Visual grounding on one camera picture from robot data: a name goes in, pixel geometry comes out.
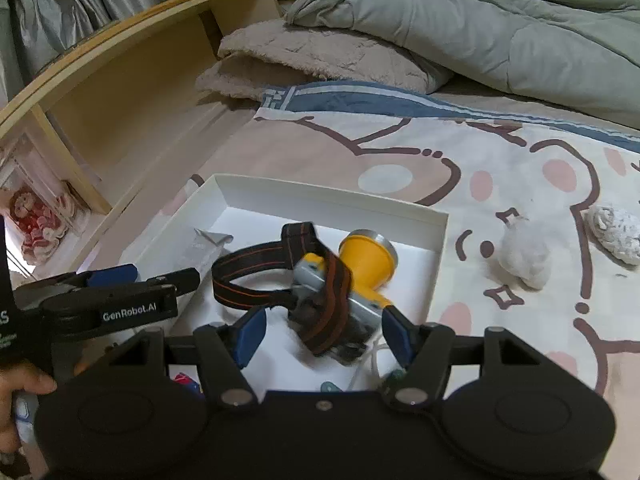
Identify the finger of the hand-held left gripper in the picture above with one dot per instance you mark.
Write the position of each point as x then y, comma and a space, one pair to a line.
115, 275
130, 310

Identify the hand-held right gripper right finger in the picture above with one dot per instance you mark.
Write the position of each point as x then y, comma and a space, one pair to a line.
397, 335

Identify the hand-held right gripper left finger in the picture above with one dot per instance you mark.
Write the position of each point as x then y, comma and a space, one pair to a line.
250, 335

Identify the blue red yellow card box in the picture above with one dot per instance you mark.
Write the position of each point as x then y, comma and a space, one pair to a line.
186, 382

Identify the clear plastic bag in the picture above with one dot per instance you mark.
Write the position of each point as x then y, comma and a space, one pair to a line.
210, 245

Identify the white cardboard box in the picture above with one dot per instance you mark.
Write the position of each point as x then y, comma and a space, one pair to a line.
280, 210

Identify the person's left hand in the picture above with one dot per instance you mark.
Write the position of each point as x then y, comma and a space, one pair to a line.
15, 380

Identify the red and white plastic bag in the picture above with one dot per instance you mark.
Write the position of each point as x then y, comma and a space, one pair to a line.
40, 215

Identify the round crumpled white tissue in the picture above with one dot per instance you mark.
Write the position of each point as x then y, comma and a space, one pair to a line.
525, 255

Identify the beige bed sheet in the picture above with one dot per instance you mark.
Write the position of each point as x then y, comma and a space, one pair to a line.
200, 130

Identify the wooden bedside shelf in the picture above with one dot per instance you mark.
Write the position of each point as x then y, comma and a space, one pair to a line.
140, 90

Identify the cartoon bear printed blanket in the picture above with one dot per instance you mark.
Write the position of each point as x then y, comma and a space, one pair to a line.
400, 135

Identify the white knitted cloth ball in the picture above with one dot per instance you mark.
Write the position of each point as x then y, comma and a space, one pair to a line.
615, 232

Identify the grey curtain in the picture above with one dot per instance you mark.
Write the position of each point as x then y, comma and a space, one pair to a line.
65, 5

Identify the beige fluffy blanket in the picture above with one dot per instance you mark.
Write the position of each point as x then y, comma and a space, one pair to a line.
310, 55

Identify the grey duvet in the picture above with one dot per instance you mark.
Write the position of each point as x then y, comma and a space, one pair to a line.
475, 20

